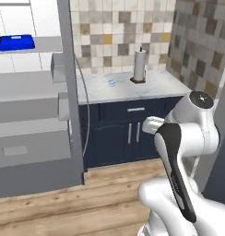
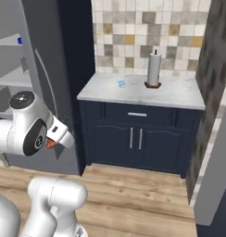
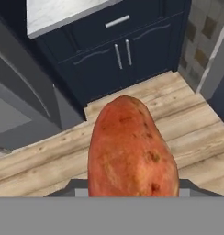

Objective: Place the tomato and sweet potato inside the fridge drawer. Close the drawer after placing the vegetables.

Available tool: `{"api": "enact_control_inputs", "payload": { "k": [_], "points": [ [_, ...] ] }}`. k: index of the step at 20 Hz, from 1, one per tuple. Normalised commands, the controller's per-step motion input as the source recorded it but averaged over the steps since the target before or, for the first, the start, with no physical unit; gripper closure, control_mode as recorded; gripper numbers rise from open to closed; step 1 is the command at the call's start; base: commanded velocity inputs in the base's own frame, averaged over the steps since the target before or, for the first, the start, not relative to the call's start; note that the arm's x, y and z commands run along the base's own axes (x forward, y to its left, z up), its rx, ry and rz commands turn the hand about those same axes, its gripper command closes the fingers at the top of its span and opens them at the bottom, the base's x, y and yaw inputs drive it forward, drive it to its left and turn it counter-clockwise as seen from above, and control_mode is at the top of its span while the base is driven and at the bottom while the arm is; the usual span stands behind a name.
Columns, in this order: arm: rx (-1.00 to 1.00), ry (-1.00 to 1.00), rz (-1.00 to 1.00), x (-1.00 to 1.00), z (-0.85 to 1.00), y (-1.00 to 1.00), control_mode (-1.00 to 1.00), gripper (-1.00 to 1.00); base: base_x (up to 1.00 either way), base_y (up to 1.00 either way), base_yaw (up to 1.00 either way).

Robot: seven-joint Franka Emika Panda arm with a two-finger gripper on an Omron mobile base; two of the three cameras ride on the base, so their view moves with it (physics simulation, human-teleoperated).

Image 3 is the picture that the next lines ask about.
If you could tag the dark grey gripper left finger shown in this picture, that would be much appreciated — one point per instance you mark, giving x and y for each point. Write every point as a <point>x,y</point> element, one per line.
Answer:
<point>74,189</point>

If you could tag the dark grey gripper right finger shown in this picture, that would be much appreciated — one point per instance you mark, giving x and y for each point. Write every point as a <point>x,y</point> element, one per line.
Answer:
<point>190,189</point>

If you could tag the orange sweet potato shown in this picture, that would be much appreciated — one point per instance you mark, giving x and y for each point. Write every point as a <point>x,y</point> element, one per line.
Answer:
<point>132,147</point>

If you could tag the grey fridge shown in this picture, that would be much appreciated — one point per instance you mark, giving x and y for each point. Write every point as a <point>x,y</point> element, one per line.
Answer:
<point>22,101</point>

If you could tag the dark blue drawer front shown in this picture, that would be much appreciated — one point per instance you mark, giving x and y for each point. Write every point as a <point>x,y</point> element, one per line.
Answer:
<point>117,23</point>

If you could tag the dark blue cupboard door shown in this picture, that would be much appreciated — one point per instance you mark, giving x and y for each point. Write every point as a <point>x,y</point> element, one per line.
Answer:
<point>153,49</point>
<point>92,72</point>

